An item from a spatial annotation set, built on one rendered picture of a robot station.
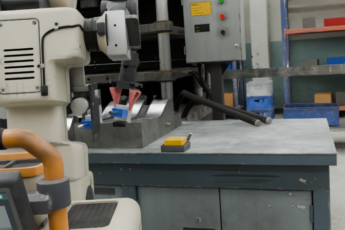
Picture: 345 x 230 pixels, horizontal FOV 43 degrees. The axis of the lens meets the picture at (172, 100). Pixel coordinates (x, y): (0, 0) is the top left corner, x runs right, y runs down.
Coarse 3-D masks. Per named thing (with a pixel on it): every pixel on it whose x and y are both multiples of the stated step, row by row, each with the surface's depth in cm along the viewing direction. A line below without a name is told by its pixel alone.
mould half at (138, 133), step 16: (160, 112) 174; (176, 112) 198; (80, 128) 159; (112, 128) 155; (128, 128) 154; (144, 128) 155; (160, 128) 171; (96, 144) 158; (112, 144) 156; (128, 144) 154; (144, 144) 154
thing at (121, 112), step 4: (116, 104) 156; (112, 108) 152; (116, 108) 151; (120, 108) 155; (124, 108) 155; (128, 108) 154; (108, 112) 146; (112, 112) 146; (116, 112) 149; (120, 112) 151; (124, 112) 152; (128, 112) 155; (116, 116) 151; (120, 116) 151; (124, 116) 153; (128, 116) 155; (120, 120) 155; (124, 120) 155; (128, 120) 156
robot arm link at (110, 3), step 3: (108, 3) 121; (111, 3) 121; (114, 3) 121; (117, 3) 121; (120, 3) 121; (123, 3) 121; (126, 3) 123; (108, 6) 120; (111, 6) 120; (123, 6) 120; (126, 6) 122
